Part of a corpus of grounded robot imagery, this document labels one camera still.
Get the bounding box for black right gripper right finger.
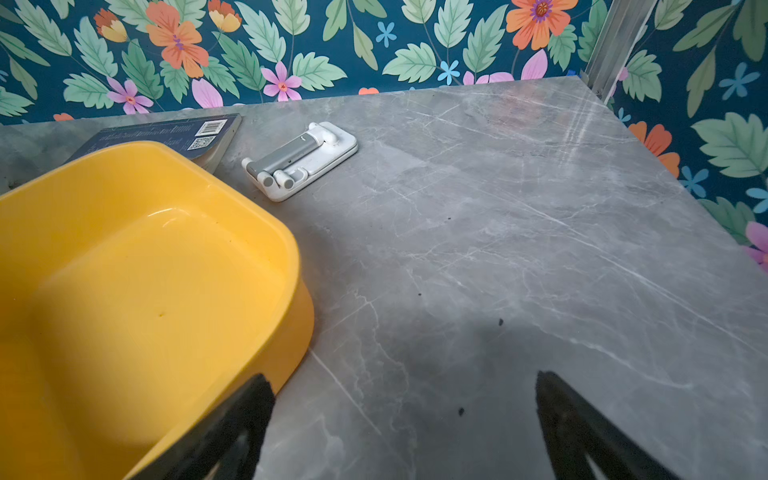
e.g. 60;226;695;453
535;371;678;479

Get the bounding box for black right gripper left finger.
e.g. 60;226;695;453
130;374;275;479

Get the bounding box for far yellow plastic bin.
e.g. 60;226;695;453
1;142;315;479

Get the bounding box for dark blue book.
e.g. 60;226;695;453
67;114;242;173

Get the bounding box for aluminium frame post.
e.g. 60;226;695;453
581;0;657;105

